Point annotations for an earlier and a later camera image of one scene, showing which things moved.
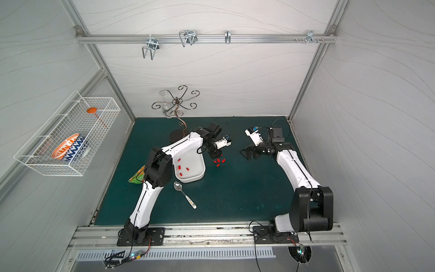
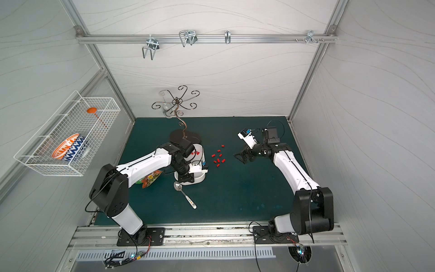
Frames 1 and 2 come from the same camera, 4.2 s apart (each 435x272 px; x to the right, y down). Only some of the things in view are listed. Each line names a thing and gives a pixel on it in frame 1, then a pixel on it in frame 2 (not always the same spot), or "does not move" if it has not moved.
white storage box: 190,166 does not move
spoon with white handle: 178,186 does not move
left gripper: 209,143 to 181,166
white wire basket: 67,142 does not move
